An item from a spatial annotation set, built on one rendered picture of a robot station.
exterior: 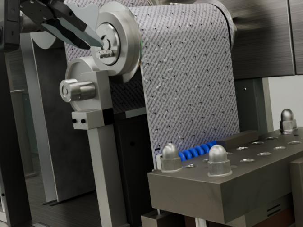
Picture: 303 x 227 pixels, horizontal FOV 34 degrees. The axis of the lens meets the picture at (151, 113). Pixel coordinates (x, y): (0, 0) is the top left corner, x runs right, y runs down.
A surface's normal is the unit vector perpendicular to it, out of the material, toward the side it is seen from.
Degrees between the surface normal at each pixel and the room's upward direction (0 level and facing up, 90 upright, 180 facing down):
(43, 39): 90
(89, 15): 86
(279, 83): 90
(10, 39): 89
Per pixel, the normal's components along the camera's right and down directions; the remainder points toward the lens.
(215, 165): -0.33, 0.15
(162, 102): 0.65, 0.00
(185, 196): -0.76, 0.18
